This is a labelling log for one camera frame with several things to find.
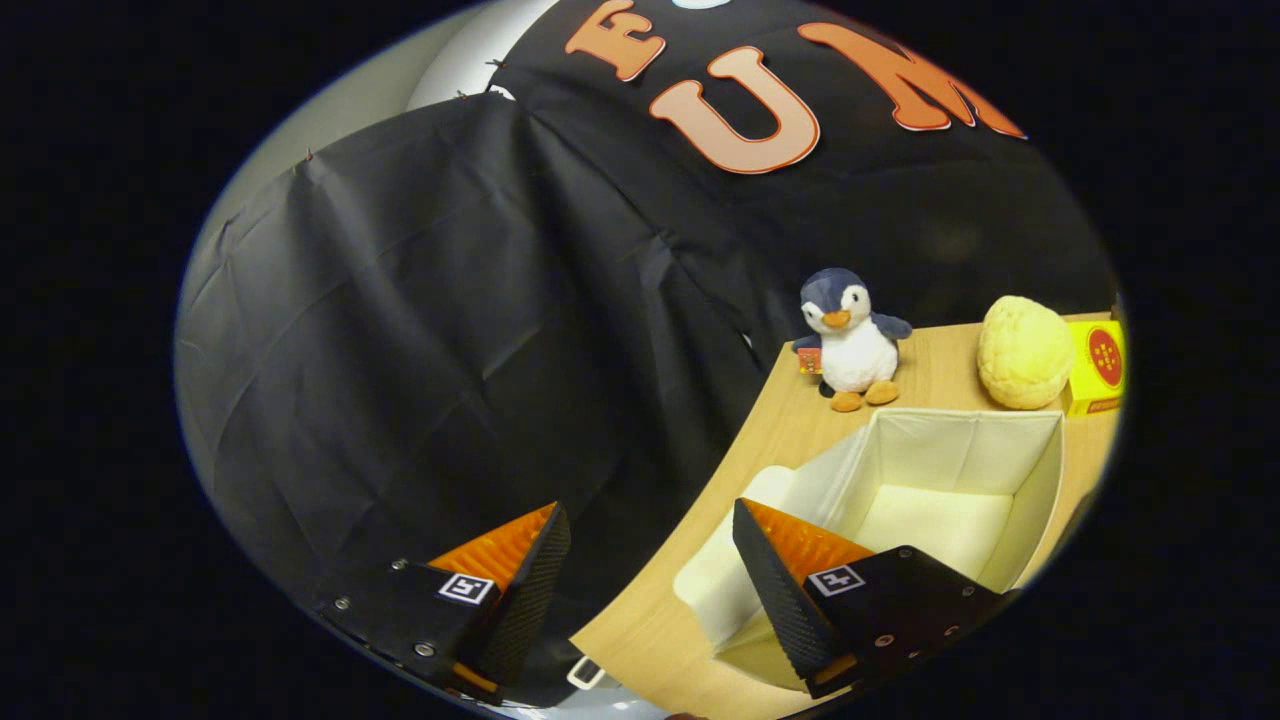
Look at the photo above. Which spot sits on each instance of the beige fabric storage box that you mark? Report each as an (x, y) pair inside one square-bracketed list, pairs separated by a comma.
[(940, 530)]

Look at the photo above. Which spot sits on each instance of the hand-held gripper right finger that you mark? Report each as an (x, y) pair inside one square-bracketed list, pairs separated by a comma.
[(780, 600)]

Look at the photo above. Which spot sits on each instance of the small white plastic buckle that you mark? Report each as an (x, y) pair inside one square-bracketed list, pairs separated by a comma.
[(585, 672)]

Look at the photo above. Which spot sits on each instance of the yellow round plush bun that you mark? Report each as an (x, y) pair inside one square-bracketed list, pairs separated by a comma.
[(1025, 352)]

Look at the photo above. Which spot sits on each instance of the black backdrop cloth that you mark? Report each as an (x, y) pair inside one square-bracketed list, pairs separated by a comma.
[(450, 350)]

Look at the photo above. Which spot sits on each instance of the penguin plush toy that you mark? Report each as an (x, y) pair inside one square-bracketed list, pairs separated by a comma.
[(855, 345)]

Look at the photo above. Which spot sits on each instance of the yellow book with red circle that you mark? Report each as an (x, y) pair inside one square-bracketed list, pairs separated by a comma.
[(1100, 365)]

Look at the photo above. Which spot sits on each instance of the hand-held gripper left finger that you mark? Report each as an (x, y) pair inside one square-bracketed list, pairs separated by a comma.
[(530, 600)]

